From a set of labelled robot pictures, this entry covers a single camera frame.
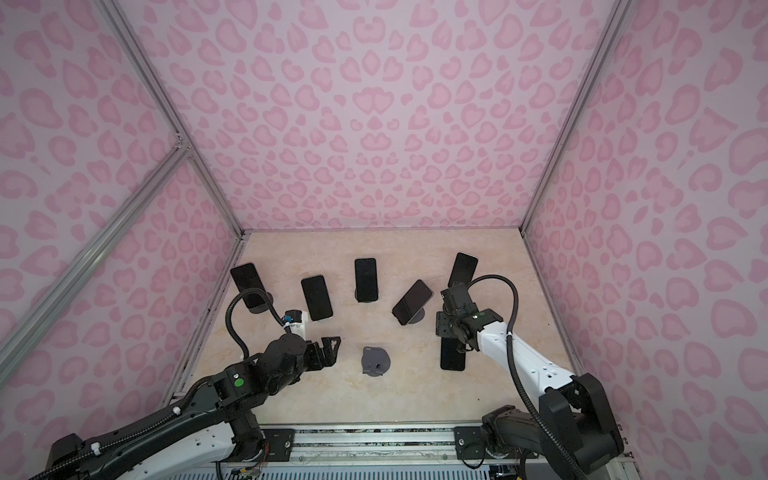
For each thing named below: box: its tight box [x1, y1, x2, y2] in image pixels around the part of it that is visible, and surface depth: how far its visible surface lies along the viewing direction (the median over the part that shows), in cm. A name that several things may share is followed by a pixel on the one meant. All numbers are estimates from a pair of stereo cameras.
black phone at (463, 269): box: [448, 252, 478, 288], surface depth 97 cm
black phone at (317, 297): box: [301, 275, 333, 321], surface depth 94 cm
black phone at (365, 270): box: [354, 258, 378, 302], surface depth 97 cm
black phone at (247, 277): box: [230, 263, 266, 309], surface depth 92 cm
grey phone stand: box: [361, 346, 391, 377], surface depth 86 cm
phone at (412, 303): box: [392, 279, 434, 325], surface depth 94 cm
